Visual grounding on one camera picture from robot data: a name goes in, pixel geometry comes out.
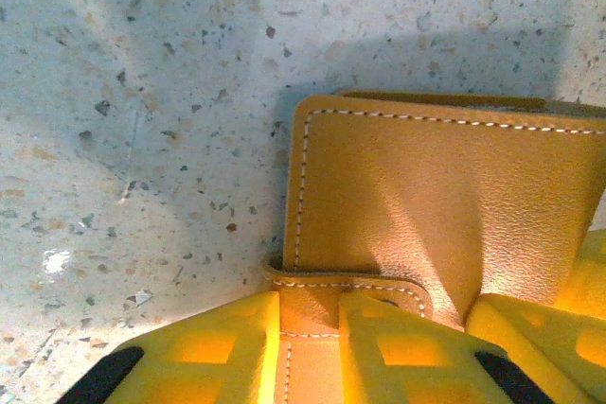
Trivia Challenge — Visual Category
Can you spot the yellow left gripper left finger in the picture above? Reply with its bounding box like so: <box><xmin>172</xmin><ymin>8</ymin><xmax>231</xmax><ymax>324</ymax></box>
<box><xmin>56</xmin><ymin>290</ymin><xmax>281</xmax><ymax>404</ymax></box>

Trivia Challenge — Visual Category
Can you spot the orange leather wallet case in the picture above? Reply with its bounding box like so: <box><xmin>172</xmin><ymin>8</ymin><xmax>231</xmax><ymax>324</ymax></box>
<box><xmin>262</xmin><ymin>89</ymin><xmax>606</xmax><ymax>404</ymax></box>

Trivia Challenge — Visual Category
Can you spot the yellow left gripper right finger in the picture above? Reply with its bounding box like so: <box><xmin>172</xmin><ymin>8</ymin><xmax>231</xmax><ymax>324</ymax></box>
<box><xmin>339</xmin><ymin>292</ymin><xmax>555</xmax><ymax>404</ymax></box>

